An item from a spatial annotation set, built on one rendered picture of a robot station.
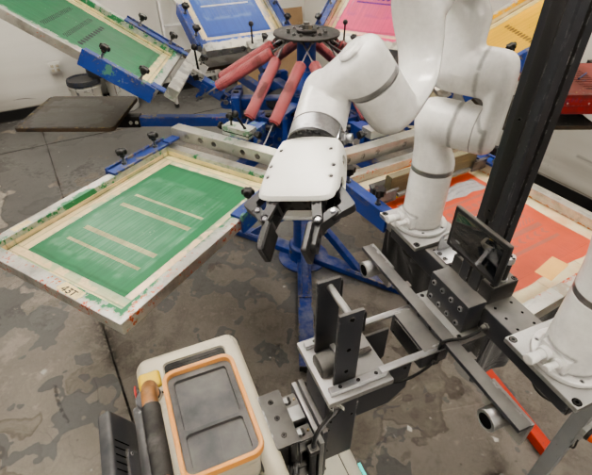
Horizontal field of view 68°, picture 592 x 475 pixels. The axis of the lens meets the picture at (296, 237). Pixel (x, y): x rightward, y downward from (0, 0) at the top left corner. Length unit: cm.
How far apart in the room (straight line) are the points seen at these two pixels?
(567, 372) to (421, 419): 129
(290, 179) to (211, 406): 53
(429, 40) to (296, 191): 31
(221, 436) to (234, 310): 160
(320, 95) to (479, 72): 39
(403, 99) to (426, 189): 43
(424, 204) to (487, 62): 33
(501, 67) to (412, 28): 26
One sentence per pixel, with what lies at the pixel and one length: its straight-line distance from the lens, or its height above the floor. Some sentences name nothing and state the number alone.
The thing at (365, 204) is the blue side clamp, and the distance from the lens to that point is 144.
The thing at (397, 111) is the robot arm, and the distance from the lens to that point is 63.
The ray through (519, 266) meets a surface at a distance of 139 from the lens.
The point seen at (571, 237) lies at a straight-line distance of 158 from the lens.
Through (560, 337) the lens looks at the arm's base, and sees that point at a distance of 86.
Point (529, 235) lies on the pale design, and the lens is 153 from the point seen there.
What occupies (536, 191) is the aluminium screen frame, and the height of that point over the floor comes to 99.
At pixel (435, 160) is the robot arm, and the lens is 100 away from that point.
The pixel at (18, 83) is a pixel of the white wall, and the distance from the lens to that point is 525.
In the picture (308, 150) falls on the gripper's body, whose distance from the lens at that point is 56.
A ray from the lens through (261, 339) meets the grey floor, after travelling 229.
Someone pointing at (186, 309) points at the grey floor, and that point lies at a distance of 249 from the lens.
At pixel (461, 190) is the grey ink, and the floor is 96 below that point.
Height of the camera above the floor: 178
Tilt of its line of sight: 38 degrees down
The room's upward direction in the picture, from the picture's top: straight up
